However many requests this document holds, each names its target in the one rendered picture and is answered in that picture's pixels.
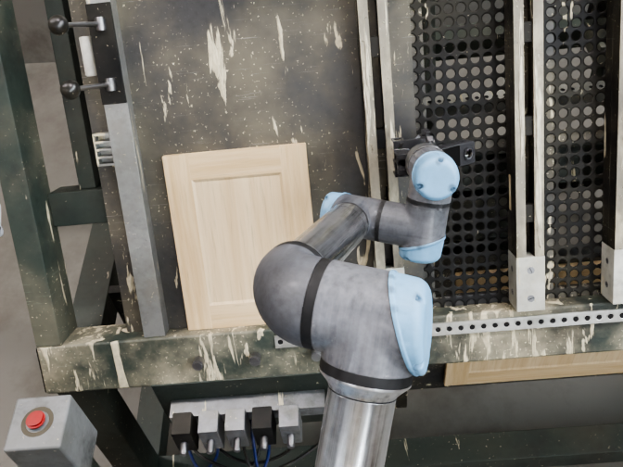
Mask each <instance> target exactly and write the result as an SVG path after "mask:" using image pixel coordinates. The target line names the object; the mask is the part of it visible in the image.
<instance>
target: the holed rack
mask: <svg viewBox="0 0 623 467"><path fill-rule="evenodd" d="M604 322H623V309H600V310H589V311H577V312H565V313H553V314H541V315H529V316H517V317H506V318H494V319H482V320H471V321H458V322H435V323H432V336H438V335H449V334H472V333H485V332H497V331H509V330H520V329H532V328H544V327H556V326H568V325H581V324H593V323H604ZM274 342H275V348H282V347H297V346H295V345H292V344H290V343H288V342H287V341H285V340H283V339H282V338H280V337H279V336H277V335H275V336H274Z"/></svg>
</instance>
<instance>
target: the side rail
mask: <svg viewBox="0 0 623 467"><path fill-rule="evenodd" d="M0 184H1V188H2V192H3V197H4V201H5V205H6V213H7V217H8V221H9V226H10V230H11V234H12V239H13V243H14V247H15V251H16V256H17V260H18V265H19V272H20V277H21V281H22V285H23V289H24V294H25V297H26V302H27V306H28V311H29V315H30V319H31V324H32V331H33V335H34V340H35V344H36V346H37V347H52V346H61V345H62V344H63V343H64V342H65V340H66V339H67V338H68V337H69V336H70V334H71V333H72V332H73V331H74V330H75V329H76V328H77V322H76V318H75V313H74V308H73V304H72V299H71V294H70V286H69V281H68V276H67V272H66V267H65V262H64V258H63V253H62V248H61V244H60V239H59V234H58V229H57V227H55V226H54V223H53V218H52V213H51V208H50V204H49V199H48V194H49V193H50V188H49V183H48V179H47V174H46V169H45V161H44V156H43V151H42V147H41V142H40V137H39V133H38V128H37V123H36V118H35V114H34V109H33V104H32V96H31V91H30V86H29V82H28V77H27V72H26V68H25V63H24V58H23V54H22V49H21V44H20V39H19V31H18V26H17V22H16V17H15V12H14V7H13V3H12V0H0Z"/></svg>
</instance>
